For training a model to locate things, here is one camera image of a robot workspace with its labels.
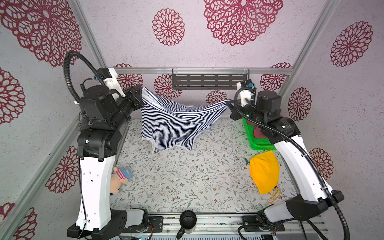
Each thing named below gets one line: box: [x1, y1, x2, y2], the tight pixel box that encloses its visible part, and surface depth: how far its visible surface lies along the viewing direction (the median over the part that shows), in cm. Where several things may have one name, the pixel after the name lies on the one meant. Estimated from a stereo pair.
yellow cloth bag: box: [249, 150, 281, 203], surface depth 91 cm
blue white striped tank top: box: [141, 87, 229, 153], surface depth 78 cm
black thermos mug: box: [176, 210, 197, 240], surface depth 71 cm
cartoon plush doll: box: [109, 162, 132, 195], surface depth 85 cm
